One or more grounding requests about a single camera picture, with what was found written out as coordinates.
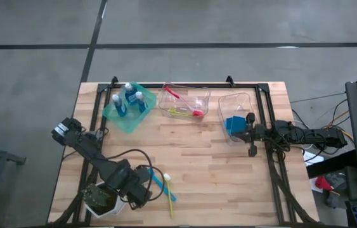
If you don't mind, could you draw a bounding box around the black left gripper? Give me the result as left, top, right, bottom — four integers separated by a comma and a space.
119, 166, 152, 210

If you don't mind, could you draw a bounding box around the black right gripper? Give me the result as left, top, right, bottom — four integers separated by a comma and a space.
231, 112, 266, 158

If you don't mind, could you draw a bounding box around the blue dish brush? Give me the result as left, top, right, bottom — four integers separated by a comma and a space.
148, 167, 178, 203

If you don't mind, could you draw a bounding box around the yellow-green dish brush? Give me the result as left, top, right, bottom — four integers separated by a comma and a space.
162, 172, 175, 219
167, 108, 198, 117

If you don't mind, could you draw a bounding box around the red dish brush pink handle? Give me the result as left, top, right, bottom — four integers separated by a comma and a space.
164, 86, 205, 118

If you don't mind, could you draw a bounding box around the blue dish soap bottle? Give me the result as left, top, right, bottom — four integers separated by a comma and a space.
135, 91, 149, 113
123, 82, 138, 105
112, 94, 127, 118

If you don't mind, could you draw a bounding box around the white hexagonal plant pot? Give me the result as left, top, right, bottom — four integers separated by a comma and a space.
84, 180, 128, 220

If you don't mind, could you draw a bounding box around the clear plastic bin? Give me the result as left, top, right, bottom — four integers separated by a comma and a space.
217, 92, 264, 147
157, 81, 211, 124

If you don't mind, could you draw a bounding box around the green cactus plant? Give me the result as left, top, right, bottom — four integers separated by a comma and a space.
81, 182, 112, 208

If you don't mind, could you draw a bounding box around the white paper sheet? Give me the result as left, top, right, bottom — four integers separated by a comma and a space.
302, 151, 325, 167

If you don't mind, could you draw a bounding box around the green translucent plastic bin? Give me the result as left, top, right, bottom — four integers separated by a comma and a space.
101, 80, 157, 134

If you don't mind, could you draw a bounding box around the red object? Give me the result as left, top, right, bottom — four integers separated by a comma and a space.
314, 175, 334, 192

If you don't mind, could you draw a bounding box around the black bar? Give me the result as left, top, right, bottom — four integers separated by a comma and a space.
306, 148, 357, 180

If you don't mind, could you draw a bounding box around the grey cloth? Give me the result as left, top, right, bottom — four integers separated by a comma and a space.
323, 172, 349, 210

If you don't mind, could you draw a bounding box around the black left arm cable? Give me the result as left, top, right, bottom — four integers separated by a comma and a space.
100, 148, 167, 203

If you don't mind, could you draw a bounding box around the black metal table frame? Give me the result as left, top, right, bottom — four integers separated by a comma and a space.
47, 75, 320, 228

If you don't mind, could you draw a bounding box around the thin grey floor cable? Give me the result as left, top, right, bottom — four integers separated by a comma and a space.
290, 92, 347, 104

